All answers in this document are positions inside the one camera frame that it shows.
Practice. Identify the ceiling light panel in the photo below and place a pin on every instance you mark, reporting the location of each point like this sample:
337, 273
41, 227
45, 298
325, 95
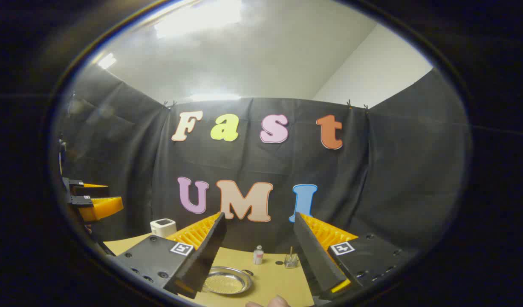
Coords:
107, 61

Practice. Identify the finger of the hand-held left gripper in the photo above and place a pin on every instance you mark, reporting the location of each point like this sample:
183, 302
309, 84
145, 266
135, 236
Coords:
95, 192
101, 208

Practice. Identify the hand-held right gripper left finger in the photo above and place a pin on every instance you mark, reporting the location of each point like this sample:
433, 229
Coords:
210, 247

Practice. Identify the white toaster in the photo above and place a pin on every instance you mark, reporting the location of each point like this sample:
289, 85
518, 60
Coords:
163, 227

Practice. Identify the clear bottle with red label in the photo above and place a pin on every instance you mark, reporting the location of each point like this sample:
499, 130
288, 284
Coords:
258, 256

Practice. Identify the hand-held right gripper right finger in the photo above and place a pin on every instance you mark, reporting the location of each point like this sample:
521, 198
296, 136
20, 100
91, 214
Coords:
312, 256

